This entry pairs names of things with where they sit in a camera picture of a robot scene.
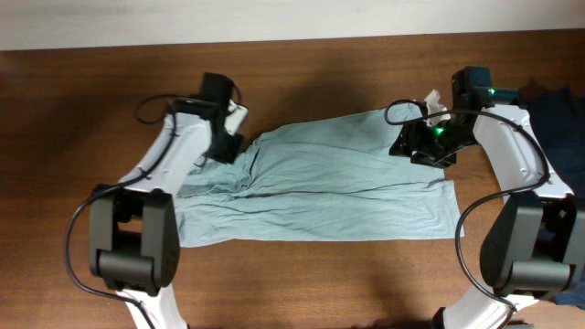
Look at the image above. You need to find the light teal t-shirt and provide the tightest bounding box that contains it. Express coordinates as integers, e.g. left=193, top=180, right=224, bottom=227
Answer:
left=175, top=105, right=460, bottom=248

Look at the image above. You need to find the dark blue folded garment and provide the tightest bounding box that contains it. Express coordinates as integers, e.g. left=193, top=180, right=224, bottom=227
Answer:
left=525, top=86, right=585, bottom=307

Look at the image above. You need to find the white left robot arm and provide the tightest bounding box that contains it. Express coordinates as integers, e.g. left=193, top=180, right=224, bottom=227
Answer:
left=90, top=98, right=248, bottom=328

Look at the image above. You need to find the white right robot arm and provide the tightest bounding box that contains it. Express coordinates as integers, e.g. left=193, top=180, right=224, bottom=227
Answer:
left=389, top=87, right=584, bottom=329

